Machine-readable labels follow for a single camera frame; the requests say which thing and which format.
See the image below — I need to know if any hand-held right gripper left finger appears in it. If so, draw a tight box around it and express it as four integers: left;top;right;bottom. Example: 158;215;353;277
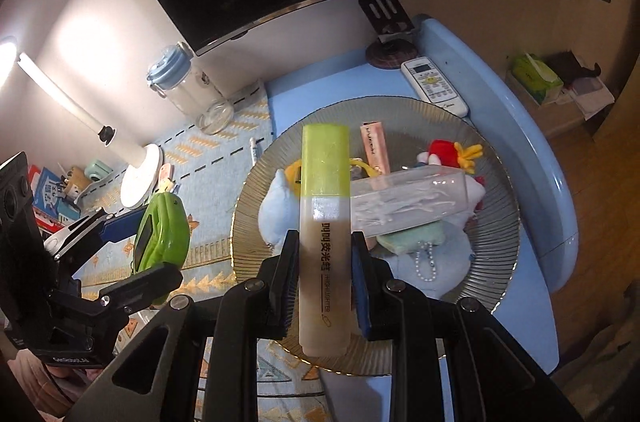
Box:
62;229;301;422

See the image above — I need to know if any clear plastic packet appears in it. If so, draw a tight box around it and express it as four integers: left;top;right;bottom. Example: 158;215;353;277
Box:
350;166;469;239

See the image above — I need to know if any mint green instant camera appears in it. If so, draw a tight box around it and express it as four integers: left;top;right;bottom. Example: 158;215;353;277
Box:
82;159;114;183

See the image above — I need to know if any green plastic toy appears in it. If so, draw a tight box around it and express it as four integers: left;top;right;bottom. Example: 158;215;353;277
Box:
131;191;191;306

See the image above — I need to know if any pink lip balm tube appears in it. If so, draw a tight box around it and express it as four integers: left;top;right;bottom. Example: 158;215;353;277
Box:
360;121;389;251

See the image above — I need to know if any red plush toy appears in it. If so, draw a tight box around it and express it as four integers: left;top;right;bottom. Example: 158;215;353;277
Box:
415;139;484;176

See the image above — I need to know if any paper pile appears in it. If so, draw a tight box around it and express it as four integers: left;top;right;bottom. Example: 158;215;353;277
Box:
545;49;616;119

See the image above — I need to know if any glass bottle with blue lid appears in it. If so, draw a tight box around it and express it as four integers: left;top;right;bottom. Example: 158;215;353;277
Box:
146;42;235;136

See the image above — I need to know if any ribbed glass plate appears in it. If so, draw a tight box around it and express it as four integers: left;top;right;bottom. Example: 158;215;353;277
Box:
231;96;522;376

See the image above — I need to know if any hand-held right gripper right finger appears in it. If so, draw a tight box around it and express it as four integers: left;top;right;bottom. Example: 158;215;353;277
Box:
350;231;583;422

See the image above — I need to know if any yellow orange plastic toy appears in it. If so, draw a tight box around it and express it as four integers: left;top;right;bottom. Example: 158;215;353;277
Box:
285;159;382;184

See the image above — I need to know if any light blue whale plush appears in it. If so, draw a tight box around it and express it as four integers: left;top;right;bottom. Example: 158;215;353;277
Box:
257;167;304;249

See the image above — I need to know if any brown pen holder cup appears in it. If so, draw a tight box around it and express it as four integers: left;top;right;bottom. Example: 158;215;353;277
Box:
62;166;90;199

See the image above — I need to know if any yellow-green highlighter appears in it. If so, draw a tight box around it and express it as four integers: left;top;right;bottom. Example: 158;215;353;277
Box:
298;123;352;356

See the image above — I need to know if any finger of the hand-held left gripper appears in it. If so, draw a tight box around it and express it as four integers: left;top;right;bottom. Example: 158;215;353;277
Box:
98;263;183;314
44;205;151;273

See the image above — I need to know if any green tissue box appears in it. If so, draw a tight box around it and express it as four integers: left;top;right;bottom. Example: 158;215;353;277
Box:
509;52;565;106

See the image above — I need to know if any white remote control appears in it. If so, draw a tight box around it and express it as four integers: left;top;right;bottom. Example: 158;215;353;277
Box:
401;57;470;117

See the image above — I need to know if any stack of books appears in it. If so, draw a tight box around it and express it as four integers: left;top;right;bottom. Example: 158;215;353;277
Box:
27;165;83;229

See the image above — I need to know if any black phone stand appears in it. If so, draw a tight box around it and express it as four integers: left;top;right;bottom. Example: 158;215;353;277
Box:
358;0;419;68

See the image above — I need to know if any pale blue round plush toy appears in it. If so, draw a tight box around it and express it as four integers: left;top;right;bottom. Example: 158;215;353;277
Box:
380;222;473;303

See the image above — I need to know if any blue patterned table mat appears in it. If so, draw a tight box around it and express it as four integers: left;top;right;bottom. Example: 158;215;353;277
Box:
75;83;396;422

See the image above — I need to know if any mint green plush toy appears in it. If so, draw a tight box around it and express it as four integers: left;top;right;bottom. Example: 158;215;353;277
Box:
377;222;446;256

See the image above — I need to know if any white desk lamp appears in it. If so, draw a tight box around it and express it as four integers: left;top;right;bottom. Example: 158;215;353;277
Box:
0;35;165;209

